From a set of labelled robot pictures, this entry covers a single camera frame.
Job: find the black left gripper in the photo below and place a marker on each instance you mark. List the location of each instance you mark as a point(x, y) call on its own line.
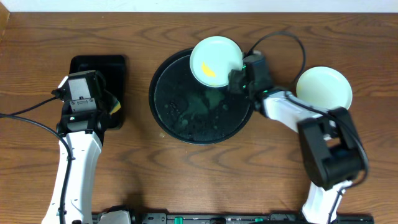
point(101, 94)

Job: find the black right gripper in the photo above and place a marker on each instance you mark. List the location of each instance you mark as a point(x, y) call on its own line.
point(235, 81)

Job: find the green yellow sponge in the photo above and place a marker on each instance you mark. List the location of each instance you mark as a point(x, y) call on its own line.
point(113, 106)

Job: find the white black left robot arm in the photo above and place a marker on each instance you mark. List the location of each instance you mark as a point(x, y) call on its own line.
point(72, 194)

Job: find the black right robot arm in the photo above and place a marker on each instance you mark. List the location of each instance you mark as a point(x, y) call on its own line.
point(333, 155)

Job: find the black rectangular tray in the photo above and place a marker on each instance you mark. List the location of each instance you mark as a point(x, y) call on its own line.
point(113, 68)

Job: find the black round tray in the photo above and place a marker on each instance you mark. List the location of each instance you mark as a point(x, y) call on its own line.
point(192, 112)

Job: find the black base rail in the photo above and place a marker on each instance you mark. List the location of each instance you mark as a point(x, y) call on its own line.
point(122, 214)

